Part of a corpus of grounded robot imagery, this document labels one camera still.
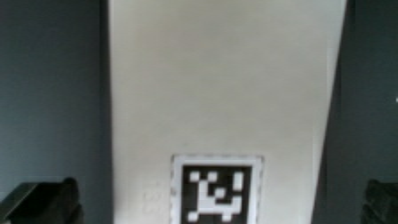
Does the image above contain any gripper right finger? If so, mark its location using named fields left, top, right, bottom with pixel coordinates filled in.
left=360, top=180, right=398, bottom=224

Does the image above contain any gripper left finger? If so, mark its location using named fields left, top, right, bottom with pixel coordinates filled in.
left=0, top=177, right=83, bottom=224

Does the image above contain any small white tagged box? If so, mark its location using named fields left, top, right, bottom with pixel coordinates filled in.
left=108, top=0, right=348, bottom=224

